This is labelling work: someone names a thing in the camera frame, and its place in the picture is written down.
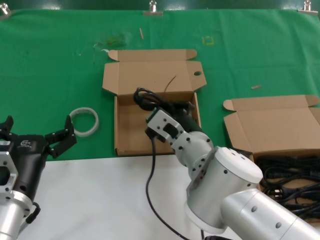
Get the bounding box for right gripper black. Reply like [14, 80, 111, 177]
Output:
[166, 99, 205, 133]

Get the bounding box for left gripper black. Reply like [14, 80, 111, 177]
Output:
[0, 114, 78, 201]

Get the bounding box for thin brown wire tie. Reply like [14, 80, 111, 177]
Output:
[163, 75, 177, 93]

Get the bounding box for cardboard box with round hole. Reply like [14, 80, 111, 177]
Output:
[101, 49, 207, 157]

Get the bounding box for open brown cardboard box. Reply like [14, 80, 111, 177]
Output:
[223, 94, 320, 221]

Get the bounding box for green table cloth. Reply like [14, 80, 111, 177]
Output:
[0, 9, 320, 163]

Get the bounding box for translucent white tape roll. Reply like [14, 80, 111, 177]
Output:
[69, 106, 101, 138]

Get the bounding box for right wrist silver camera mount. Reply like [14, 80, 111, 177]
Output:
[145, 106, 187, 146]

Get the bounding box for wrist silver camera mount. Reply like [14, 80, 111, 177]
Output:
[145, 106, 187, 146]
[0, 143, 20, 200]

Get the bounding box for left wrist silver camera mount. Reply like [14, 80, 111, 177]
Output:
[0, 143, 20, 200]

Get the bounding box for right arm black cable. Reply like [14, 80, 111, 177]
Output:
[145, 136, 226, 240]

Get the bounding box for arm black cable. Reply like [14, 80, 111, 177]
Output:
[145, 136, 226, 240]
[24, 201, 41, 225]

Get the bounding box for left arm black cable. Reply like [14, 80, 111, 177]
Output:
[24, 201, 41, 225]

